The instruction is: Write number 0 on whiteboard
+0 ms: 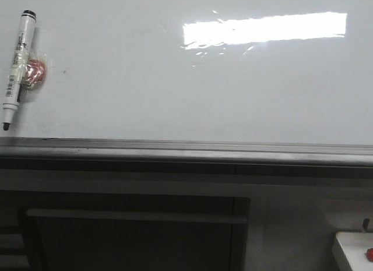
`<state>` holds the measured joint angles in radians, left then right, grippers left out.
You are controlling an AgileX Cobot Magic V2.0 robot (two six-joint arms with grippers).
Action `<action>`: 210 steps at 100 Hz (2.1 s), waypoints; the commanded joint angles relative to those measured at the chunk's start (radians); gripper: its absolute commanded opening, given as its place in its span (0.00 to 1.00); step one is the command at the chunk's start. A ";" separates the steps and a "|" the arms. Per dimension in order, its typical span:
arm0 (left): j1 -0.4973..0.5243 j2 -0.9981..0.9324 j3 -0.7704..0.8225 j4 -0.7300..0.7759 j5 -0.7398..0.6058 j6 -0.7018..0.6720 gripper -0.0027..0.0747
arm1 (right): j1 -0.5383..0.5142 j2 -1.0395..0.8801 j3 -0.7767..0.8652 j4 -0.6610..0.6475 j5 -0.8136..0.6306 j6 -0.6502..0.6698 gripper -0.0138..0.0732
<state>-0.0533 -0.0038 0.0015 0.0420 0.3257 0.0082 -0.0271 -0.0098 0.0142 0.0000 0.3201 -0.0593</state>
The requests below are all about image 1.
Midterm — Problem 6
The red round magnet with tape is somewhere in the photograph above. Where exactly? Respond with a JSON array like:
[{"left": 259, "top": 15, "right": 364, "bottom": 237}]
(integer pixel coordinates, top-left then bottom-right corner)
[{"left": 22, "top": 52, "right": 47, "bottom": 91}]

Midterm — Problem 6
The dark cabinet with handle bar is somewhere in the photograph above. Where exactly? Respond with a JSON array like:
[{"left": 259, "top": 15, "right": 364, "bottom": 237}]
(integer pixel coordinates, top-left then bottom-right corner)
[{"left": 1, "top": 191, "right": 251, "bottom": 270}]

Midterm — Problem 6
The white whiteboard marker pen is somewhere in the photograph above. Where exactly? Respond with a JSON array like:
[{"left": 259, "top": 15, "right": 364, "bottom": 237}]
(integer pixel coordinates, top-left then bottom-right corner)
[{"left": 2, "top": 10, "right": 37, "bottom": 131}]

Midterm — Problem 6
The white box with red button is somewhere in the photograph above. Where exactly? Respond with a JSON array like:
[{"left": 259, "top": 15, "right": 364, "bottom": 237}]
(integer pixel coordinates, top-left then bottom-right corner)
[{"left": 332, "top": 219, "right": 372, "bottom": 271}]

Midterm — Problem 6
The large white whiteboard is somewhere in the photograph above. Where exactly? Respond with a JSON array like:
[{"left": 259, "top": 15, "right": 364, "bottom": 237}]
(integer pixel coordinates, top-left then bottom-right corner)
[{"left": 1, "top": 0, "right": 372, "bottom": 178}]

